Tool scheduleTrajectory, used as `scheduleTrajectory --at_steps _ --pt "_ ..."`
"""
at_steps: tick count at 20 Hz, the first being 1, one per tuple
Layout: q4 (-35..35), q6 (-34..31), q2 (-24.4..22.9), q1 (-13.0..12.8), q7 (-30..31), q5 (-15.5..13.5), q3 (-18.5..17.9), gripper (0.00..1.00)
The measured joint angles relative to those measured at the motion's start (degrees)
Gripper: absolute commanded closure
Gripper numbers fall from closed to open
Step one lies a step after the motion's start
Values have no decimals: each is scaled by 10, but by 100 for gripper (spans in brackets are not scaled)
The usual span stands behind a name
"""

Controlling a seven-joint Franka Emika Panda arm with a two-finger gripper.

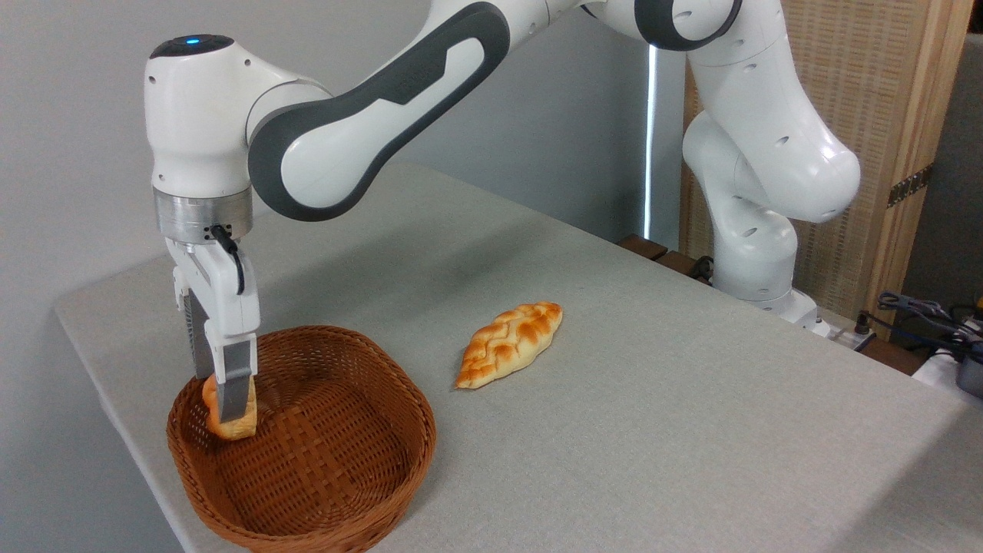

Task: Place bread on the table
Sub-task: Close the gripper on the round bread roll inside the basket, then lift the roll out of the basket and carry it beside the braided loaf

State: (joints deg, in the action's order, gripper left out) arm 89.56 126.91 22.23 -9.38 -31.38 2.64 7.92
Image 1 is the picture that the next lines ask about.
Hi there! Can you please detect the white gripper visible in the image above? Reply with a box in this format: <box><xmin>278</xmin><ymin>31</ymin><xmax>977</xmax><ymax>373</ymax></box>
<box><xmin>164</xmin><ymin>236</ymin><xmax>261</xmax><ymax>426</ymax></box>

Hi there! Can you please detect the small round bread roll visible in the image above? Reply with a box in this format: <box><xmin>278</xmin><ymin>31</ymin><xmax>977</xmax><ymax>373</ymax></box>
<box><xmin>200</xmin><ymin>373</ymin><xmax>260</xmax><ymax>442</ymax></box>

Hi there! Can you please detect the braided golden bread loaf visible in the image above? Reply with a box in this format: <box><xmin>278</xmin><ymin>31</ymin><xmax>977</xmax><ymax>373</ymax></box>
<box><xmin>454</xmin><ymin>300</ymin><xmax>564</xmax><ymax>391</ymax></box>

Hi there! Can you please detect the bundle of dark cables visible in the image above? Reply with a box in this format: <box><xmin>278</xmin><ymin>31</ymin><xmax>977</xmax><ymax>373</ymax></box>
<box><xmin>877</xmin><ymin>291</ymin><xmax>983</xmax><ymax>363</ymax></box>

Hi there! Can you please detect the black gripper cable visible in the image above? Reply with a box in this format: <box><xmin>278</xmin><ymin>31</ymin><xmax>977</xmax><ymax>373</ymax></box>
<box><xmin>209</xmin><ymin>224</ymin><xmax>247</xmax><ymax>297</ymax></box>

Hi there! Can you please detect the dark brown wooden block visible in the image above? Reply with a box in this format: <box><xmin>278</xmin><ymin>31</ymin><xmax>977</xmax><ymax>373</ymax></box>
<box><xmin>654</xmin><ymin>250</ymin><xmax>712</xmax><ymax>283</ymax></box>
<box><xmin>616</xmin><ymin>233</ymin><xmax>669</xmax><ymax>262</ymax></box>

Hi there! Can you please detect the metal screen hinge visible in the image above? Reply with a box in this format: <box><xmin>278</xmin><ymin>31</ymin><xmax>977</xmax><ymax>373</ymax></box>
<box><xmin>886</xmin><ymin>163</ymin><xmax>936</xmax><ymax>210</ymax></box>

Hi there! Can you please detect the brown wicker basket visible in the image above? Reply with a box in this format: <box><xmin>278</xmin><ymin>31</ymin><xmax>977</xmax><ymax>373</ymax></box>
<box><xmin>165</xmin><ymin>325</ymin><xmax>438</xmax><ymax>553</ymax></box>

